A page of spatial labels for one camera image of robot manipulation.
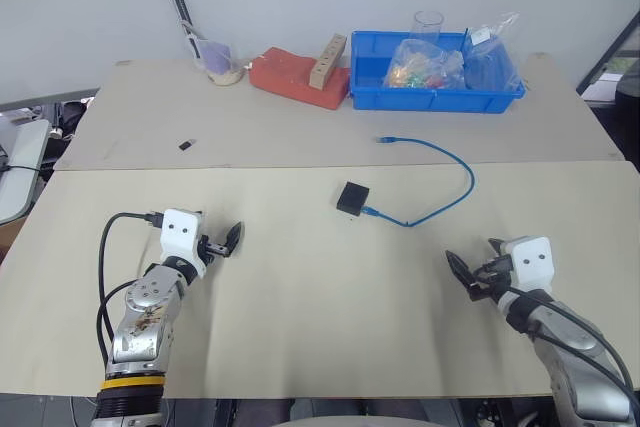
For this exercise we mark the grey equipment beside table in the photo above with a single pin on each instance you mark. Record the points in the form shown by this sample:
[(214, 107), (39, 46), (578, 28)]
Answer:
[(20, 162)]

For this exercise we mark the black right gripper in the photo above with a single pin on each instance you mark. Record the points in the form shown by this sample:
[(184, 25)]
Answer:
[(492, 274)]

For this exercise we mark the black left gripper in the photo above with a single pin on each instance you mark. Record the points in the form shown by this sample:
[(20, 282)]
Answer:
[(209, 248)]

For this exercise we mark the dark metal frame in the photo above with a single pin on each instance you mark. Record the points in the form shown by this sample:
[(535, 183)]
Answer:
[(607, 54)]

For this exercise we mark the small black box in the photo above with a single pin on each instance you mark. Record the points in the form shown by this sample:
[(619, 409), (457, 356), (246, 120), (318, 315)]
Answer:
[(353, 197)]

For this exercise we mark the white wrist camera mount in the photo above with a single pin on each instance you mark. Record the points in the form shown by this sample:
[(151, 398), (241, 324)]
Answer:
[(532, 262), (179, 242)]

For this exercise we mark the clear bag with dark item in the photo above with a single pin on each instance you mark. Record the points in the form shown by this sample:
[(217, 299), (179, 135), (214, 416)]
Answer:
[(487, 67)]

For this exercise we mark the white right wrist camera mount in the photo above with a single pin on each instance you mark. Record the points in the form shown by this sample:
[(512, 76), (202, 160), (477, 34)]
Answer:
[(532, 262)]

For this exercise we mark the wooden block with holes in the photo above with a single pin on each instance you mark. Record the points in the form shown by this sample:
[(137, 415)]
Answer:
[(325, 64)]

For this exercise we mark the clear bag with purple item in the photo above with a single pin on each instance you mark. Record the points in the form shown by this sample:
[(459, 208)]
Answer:
[(217, 59)]

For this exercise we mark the small black adapter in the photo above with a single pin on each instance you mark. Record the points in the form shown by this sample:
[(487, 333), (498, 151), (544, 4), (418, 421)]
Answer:
[(187, 144)]

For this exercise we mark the blue plastic bin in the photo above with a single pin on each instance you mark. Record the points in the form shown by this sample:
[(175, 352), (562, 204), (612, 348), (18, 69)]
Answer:
[(430, 97)]

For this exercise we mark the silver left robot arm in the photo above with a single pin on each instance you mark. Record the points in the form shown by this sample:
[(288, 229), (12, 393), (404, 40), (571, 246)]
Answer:
[(145, 317)]

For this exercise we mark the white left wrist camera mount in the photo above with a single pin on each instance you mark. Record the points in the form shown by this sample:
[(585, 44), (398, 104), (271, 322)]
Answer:
[(179, 242)]

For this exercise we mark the bag of colourful pieces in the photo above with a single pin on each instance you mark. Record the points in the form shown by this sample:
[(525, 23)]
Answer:
[(415, 67)]

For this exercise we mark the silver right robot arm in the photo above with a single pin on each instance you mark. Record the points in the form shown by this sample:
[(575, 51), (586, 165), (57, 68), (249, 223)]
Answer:
[(575, 347)]

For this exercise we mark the red brick block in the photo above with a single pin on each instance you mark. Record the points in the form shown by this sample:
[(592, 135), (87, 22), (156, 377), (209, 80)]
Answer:
[(285, 74)]

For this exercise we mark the clear plastic cup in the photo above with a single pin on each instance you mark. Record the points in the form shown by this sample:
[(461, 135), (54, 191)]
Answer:
[(428, 24)]

